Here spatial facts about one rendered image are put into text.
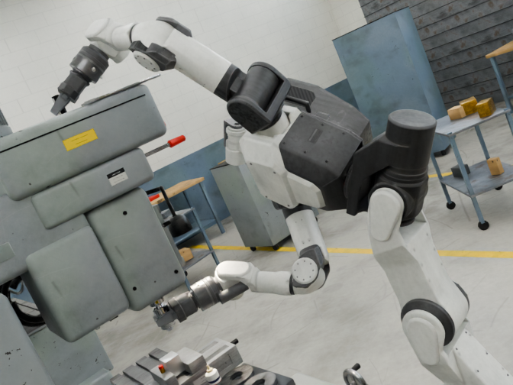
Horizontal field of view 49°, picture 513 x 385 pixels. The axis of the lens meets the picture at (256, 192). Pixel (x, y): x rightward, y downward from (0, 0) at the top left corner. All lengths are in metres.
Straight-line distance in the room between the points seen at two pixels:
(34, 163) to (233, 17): 8.69
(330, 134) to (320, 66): 9.39
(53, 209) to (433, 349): 1.04
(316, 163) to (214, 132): 7.90
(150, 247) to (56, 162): 0.35
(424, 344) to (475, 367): 0.15
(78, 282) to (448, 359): 0.98
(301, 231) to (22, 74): 7.11
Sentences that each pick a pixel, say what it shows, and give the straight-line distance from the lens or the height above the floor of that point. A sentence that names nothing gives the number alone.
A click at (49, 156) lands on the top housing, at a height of 1.80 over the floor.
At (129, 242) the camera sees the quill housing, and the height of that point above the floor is 1.50.
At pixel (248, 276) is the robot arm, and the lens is 1.71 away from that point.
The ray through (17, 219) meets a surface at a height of 1.69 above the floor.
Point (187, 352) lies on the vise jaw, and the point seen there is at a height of 1.03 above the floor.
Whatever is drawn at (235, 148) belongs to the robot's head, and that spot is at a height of 1.61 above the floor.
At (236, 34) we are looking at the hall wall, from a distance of 9.97.
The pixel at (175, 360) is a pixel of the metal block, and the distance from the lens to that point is 1.94.
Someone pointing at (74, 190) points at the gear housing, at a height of 1.70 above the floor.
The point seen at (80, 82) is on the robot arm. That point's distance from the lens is 1.66.
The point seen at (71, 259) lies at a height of 1.54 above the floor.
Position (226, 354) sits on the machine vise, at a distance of 1.97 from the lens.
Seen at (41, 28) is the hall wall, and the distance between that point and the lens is 8.76.
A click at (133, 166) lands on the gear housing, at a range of 1.60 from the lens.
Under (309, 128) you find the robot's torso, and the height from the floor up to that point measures 1.60.
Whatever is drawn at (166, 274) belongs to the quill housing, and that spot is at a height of 1.37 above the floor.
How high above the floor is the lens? 1.75
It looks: 10 degrees down
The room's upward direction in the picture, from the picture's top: 24 degrees counter-clockwise
